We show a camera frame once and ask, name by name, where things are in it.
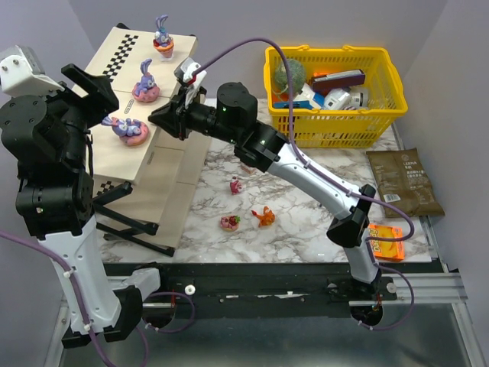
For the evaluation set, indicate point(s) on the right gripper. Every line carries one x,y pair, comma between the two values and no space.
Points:
180,117

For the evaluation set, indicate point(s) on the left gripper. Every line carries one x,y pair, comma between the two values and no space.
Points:
98,95

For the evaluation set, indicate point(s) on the purple bunny pink donut toy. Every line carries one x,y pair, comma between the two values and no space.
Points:
131,132

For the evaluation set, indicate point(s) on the purple bunny cupcake toy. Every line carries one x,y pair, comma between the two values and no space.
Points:
163,42

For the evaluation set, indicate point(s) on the orange dragon toy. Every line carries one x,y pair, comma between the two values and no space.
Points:
267,218

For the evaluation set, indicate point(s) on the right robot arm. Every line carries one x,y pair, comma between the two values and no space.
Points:
258,145

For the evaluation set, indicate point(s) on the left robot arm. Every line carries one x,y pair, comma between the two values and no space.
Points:
55,201

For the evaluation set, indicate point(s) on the pink bear toy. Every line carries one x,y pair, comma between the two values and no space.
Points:
236,186

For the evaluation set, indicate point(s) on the strawberry cake slice toy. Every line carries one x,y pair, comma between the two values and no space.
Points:
248,170

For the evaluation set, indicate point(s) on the strawberry tart toy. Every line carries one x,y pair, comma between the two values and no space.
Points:
230,223

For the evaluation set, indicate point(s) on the blue box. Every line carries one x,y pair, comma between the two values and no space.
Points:
302,104

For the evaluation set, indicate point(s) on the green melon ball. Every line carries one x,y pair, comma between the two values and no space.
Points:
297,72

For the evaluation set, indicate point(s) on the purple box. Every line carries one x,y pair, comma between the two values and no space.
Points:
343,79

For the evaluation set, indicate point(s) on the yellow plastic basket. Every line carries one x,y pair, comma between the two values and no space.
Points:
333,122

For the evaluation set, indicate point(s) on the white bottle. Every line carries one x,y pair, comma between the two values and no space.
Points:
359,97

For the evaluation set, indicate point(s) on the brown coffee bag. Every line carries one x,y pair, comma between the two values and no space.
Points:
403,183

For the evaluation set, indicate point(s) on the orange snack box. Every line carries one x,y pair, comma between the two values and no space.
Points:
390,248

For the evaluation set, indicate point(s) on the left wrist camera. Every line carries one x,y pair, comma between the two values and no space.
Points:
22,74

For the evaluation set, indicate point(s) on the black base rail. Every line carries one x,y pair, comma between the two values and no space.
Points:
258,291

